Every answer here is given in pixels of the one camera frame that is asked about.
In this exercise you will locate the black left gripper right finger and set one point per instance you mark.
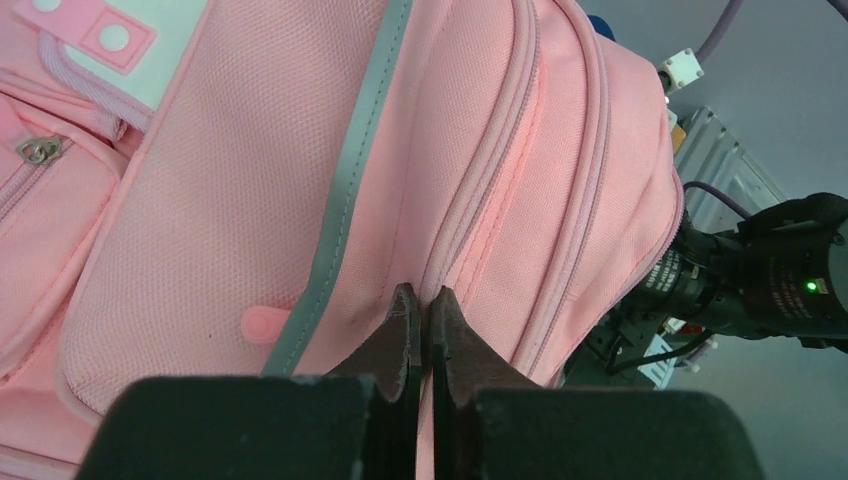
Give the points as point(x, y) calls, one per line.
point(491, 422)

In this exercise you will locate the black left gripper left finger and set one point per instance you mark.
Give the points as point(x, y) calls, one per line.
point(359, 421)

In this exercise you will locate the pink backpack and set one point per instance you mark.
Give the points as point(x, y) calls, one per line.
point(221, 187)

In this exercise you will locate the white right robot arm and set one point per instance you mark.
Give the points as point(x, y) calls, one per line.
point(781, 272)

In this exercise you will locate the blue zip pencil case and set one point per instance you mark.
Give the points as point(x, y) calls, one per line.
point(602, 27)

